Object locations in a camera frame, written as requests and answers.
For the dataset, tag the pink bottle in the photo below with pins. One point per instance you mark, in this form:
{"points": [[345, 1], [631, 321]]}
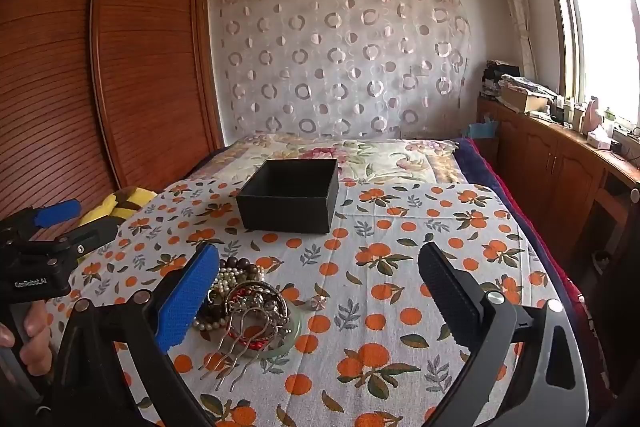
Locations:
{"points": [[593, 117]]}

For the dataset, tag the circle-patterned sheer curtain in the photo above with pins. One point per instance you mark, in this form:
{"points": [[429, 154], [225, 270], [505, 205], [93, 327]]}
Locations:
{"points": [[340, 57]]}

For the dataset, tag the yellow plush toy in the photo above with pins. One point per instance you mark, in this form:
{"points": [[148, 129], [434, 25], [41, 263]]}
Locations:
{"points": [[130, 199]]}

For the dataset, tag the blue bag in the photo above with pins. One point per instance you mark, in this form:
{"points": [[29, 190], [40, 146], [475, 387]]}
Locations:
{"points": [[482, 129]]}

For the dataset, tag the pale jade bangle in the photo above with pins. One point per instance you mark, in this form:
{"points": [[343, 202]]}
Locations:
{"points": [[295, 332]]}

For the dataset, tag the dark clothing pile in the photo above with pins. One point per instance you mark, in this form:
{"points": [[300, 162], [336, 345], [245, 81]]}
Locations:
{"points": [[500, 79]]}

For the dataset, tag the orange-print bedsheet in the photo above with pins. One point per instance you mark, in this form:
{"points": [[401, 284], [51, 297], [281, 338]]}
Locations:
{"points": [[380, 227]]}

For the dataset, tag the white tissue box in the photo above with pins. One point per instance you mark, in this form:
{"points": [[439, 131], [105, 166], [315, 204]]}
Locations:
{"points": [[599, 140]]}

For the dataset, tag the brown wooden cabinet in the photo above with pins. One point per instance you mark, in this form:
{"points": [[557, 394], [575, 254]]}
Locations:
{"points": [[550, 167]]}

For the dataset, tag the black box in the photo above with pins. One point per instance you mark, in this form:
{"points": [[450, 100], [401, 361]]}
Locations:
{"points": [[285, 214]]}

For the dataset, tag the window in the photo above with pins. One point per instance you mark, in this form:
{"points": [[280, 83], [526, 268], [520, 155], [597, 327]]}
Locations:
{"points": [[600, 32]]}

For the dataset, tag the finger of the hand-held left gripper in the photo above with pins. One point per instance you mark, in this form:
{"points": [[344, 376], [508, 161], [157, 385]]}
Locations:
{"points": [[92, 237], [60, 212]]}

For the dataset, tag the brown wooden wardrobe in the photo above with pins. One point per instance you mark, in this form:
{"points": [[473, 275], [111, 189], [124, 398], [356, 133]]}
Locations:
{"points": [[125, 57]]}

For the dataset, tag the red bead bangle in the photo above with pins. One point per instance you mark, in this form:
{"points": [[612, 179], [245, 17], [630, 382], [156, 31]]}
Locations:
{"points": [[247, 292]]}

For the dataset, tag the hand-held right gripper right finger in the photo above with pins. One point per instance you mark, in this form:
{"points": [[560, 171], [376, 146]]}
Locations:
{"points": [[445, 282]]}

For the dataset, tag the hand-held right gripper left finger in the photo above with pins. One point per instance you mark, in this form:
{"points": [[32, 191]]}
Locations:
{"points": [[190, 297]]}

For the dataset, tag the cardboard box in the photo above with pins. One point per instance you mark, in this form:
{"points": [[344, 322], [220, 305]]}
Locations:
{"points": [[520, 99]]}

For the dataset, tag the purple blanket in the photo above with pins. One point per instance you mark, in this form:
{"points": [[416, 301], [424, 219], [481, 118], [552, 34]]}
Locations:
{"points": [[480, 162]]}

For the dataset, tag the white patterned window curtain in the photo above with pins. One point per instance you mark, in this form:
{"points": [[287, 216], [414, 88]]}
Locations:
{"points": [[515, 7]]}

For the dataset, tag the person's left hand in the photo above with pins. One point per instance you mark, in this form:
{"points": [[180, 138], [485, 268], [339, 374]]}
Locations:
{"points": [[37, 337]]}

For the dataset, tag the floral blanket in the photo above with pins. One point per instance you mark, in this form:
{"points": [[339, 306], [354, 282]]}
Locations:
{"points": [[360, 157]]}

